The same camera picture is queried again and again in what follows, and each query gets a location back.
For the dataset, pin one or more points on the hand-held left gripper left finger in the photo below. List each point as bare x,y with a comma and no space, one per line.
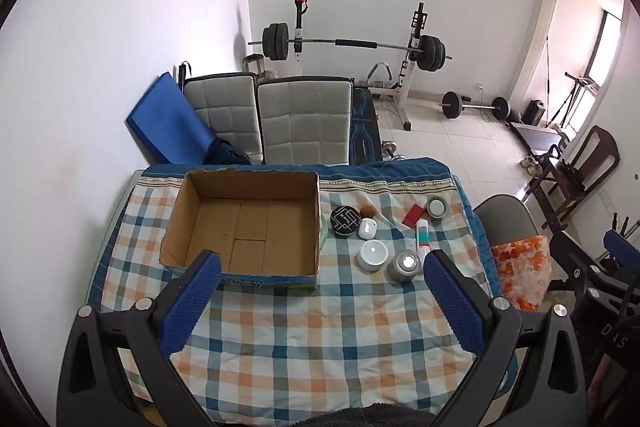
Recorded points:
192,302

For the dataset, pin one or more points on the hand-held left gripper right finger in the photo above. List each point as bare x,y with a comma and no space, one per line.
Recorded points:
452,302

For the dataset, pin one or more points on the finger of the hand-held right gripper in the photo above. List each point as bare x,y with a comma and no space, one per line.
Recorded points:
619,241
580,272

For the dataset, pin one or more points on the cardboard box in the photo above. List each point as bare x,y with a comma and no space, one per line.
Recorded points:
250,232

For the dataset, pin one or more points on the small red box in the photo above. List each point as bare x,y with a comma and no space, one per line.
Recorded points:
415,215

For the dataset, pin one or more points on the round metal tin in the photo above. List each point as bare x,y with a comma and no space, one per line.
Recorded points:
436,207

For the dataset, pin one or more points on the person's right hand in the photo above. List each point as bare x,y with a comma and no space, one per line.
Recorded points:
600,379

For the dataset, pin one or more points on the orange white floral bag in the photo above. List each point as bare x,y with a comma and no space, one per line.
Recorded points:
522,272

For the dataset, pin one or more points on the grey round candle light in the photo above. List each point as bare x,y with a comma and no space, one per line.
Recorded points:
404,267

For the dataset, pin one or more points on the white tube green label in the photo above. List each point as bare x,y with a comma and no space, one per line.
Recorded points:
422,237

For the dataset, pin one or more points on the dark wooden chair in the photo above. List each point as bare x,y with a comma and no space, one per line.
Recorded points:
597,157

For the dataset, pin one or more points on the grey chair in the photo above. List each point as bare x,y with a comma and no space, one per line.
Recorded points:
505,219

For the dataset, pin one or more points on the white round candle light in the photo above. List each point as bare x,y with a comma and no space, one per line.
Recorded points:
372,255

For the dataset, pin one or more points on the checkered blanket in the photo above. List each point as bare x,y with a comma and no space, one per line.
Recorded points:
300,332

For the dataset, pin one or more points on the white earbud case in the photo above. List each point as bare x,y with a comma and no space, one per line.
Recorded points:
368,228

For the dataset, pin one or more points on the white shoes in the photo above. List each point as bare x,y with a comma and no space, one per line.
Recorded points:
530,164

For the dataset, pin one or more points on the small brown round object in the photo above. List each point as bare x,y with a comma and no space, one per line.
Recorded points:
368,211

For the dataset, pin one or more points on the black treadmill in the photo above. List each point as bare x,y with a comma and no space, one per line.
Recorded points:
540,134

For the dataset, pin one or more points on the black round tin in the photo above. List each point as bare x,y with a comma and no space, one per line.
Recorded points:
346,222

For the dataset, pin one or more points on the black tripod stand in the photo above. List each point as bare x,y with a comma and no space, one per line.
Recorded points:
575,99

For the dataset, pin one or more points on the dark blue cloth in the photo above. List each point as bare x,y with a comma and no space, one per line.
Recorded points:
227,153

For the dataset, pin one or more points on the black floor speaker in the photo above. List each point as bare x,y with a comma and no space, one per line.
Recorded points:
535,112

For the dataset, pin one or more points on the chrome dumbbell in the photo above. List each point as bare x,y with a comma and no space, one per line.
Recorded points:
390,148

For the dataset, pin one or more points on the blue folded mat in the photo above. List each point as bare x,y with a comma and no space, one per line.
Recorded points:
167,122

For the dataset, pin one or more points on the window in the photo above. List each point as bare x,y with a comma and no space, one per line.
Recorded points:
605,47

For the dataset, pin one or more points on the short barbell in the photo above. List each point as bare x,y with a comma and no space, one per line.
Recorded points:
451,105

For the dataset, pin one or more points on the white padded chair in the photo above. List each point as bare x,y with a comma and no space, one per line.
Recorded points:
305,122
222,107

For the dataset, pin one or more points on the grey ab trainer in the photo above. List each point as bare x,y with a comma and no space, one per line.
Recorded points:
382,77

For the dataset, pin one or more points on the white weight bench rack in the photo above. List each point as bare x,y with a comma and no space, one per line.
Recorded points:
412,57

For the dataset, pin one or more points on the barbell with black plates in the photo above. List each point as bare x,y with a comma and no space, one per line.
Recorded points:
277,42

